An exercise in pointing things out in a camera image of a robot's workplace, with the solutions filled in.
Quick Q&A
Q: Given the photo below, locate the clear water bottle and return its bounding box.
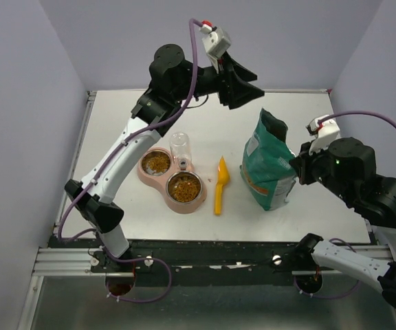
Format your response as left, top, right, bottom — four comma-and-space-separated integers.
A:
169, 131, 192, 170

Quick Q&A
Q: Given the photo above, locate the front steel bowl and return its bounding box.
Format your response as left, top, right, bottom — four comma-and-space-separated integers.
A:
166, 171, 202, 204

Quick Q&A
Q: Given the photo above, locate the pink double pet feeder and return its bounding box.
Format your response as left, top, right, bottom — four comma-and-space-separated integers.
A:
137, 148, 207, 214

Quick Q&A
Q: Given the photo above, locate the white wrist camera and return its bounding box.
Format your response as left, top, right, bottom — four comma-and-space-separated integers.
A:
199, 21, 232, 73
307, 115, 340, 155

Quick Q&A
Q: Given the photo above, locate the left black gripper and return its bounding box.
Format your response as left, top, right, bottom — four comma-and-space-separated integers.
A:
172, 49, 264, 108

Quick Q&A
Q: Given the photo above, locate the green pet food bag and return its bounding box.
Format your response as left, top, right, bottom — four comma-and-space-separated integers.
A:
240, 109, 296, 211

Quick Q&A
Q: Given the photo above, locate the rear steel bowl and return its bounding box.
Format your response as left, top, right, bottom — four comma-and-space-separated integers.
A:
142, 151, 171, 176

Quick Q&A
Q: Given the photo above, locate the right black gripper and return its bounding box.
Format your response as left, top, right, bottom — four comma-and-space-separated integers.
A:
289, 137, 354, 203

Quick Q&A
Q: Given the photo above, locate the black mounting rail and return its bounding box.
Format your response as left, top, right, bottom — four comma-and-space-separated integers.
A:
48, 236, 371, 288

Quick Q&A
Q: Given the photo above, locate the aluminium frame extrusion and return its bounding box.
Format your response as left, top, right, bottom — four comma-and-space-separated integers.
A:
32, 248, 100, 277

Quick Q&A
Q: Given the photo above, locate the steel bowl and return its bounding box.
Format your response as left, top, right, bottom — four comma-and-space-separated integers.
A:
166, 171, 202, 204
142, 151, 171, 176

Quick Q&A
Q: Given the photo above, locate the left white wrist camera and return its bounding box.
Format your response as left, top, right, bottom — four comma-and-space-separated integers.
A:
199, 21, 232, 73

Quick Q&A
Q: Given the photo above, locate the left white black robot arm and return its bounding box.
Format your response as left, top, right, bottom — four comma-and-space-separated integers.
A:
61, 44, 265, 272

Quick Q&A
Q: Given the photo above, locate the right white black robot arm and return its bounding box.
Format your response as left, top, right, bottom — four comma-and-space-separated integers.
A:
289, 137, 396, 308

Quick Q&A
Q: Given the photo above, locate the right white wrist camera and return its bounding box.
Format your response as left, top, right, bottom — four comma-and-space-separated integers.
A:
307, 115, 340, 155

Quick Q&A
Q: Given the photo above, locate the yellow plastic scoop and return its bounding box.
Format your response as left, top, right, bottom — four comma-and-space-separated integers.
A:
214, 157, 230, 216

